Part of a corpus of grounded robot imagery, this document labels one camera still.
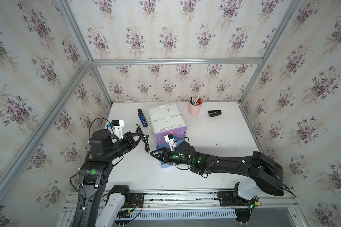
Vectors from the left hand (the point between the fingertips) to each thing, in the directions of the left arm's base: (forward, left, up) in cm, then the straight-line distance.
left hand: (145, 135), depth 62 cm
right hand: (-5, -3, -12) cm, 14 cm away
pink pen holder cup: (+39, -30, -26) cm, 55 cm away
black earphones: (0, +1, -2) cm, 2 cm away
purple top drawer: (+10, -15, -13) cm, 22 cm away
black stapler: (+40, -50, -30) cm, 71 cm away
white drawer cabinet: (+20, -9, -10) cm, 24 cm away
